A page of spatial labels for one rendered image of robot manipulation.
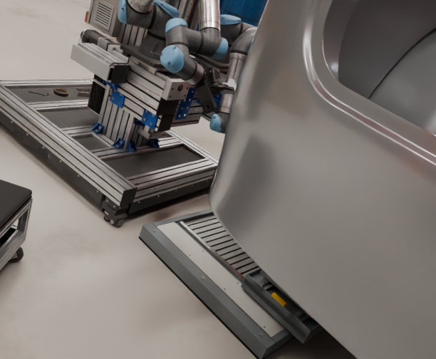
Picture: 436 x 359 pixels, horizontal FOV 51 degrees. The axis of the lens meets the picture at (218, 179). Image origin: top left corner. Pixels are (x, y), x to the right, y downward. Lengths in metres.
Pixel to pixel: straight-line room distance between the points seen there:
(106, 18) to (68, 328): 1.53
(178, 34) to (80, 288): 1.06
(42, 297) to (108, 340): 0.31
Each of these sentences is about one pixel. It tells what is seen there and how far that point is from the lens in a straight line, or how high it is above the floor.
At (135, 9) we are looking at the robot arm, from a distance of 2.03.
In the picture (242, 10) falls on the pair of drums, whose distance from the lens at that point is 6.79.
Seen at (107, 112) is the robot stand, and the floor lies 0.36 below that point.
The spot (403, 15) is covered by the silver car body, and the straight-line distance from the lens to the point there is 1.40.
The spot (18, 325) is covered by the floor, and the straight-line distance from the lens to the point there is 1.79.
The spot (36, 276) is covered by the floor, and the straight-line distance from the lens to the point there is 1.98.
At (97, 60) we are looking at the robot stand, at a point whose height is 0.72.
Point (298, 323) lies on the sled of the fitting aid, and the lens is 1.96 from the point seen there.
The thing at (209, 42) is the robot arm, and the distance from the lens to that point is 1.61.
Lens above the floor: 1.33
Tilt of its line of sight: 25 degrees down
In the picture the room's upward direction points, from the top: 21 degrees clockwise
